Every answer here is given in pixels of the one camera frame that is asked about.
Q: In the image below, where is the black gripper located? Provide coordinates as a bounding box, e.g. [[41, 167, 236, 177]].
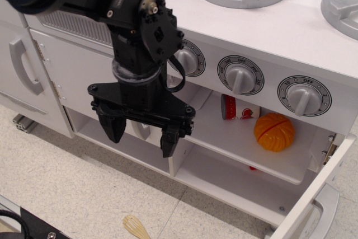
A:
[[87, 70, 195, 158]]

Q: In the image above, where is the white oven door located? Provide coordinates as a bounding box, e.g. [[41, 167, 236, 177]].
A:
[[265, 133, 357, 238]]

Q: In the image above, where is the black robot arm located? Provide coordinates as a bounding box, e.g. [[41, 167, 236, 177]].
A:
[[7, 0, 196, 158]]

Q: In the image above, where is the grey left stove knob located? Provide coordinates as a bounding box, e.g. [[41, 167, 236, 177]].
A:
[[175, 39, 206, 77]]

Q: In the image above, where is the grey stove knob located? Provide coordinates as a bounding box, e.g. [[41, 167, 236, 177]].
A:
[[175, 39, 206, 77], [277, 75, 332, 117], [217, 55, 265, 96]]

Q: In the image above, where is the wooden slotted spatula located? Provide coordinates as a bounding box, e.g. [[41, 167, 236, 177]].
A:
[[123, 215, 150, 239]]

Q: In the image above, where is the red white toy can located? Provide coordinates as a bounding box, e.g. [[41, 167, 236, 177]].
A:
[[220, 94, 261, 120]]

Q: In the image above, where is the white cabinet door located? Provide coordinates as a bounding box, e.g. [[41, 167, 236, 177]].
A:
[[29, 28, 168, 150]]

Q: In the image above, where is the grey middle stove knob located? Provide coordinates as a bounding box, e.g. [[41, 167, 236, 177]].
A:
[[217, 55, 265, 96]]

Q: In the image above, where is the grey vent grille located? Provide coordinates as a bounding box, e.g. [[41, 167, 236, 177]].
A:
[[37, 11, 112, 46]]

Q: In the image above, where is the white fridge door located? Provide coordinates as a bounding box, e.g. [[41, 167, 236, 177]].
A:
[[1, 21, 73, 138]]

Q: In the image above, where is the orange toy pumpkin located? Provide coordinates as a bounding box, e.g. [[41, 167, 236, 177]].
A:
[[253, 113, 295, 152]]

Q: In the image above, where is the white toy kitchen body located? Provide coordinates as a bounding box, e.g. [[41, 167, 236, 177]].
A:
[[1, 0, 357, 238]]

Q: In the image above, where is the grey right stove knob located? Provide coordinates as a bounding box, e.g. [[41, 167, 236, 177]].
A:
[[277, 75, 332, 117]]

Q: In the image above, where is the silver right stove burner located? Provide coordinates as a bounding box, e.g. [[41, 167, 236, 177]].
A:
[[321, 0, 357, 40]]

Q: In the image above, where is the grey cabinet door handle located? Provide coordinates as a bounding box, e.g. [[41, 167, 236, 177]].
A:
[[130, 120, 150, 140]]

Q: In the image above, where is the aluminium extrusion frame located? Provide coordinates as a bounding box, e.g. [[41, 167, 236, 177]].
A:
[[12, 114, 37, 134]]

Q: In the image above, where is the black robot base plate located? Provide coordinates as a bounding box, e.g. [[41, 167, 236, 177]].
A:
[[0, 208, 70, 239]]

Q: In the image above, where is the grey fridge door handle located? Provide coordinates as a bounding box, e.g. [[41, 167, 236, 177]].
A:
[[8, 38, 44, 95]]

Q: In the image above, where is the grey oven door handle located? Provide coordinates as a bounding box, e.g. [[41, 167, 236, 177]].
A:
[[299, 184, 340, 239]]

